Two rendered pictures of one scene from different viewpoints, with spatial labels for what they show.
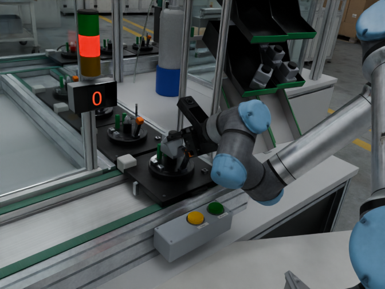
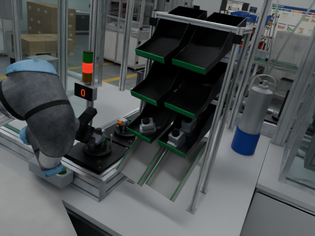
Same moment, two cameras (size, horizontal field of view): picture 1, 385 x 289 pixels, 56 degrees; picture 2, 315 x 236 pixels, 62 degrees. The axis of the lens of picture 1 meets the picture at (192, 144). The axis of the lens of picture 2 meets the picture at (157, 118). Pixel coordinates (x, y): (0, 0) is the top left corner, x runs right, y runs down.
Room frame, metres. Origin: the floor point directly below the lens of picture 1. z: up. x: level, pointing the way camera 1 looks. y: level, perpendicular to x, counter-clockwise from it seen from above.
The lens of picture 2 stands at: (0.76, -1.08, 1.71)
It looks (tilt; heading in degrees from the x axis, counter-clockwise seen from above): 24 degrees down; 67
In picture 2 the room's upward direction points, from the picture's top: 10 degrees clockwise
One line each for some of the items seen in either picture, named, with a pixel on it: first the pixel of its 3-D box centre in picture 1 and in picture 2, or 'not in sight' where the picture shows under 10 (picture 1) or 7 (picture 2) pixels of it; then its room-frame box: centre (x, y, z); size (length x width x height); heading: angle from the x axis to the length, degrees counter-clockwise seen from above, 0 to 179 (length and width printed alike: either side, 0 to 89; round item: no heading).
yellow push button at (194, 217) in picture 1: (195, 218); not in sight; (0.72, -0.02, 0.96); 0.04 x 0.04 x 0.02
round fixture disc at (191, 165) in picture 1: (171, 166); (97, 149); (0.94, 0.06, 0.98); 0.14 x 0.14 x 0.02
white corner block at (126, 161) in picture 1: (126, 163); not in sight; (0.95, 0.20, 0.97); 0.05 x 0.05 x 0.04; 43
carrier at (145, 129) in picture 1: (127, 125); (127, 126); (1.13, 0.23, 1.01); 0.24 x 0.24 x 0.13; 43
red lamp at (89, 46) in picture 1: (89, 45); (87, 67); (0.90, 0.28, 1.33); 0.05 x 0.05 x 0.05
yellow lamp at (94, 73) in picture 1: (90, 64); (86, 76); (0.90, 0.28, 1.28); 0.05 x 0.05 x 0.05
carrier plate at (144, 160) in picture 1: (171, 171); (97, 152); (0.94, 0.06, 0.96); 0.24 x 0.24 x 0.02; 43
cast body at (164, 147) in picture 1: (171, 141); (99, 134); (0.95, 0.06, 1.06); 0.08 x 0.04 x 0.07; 43
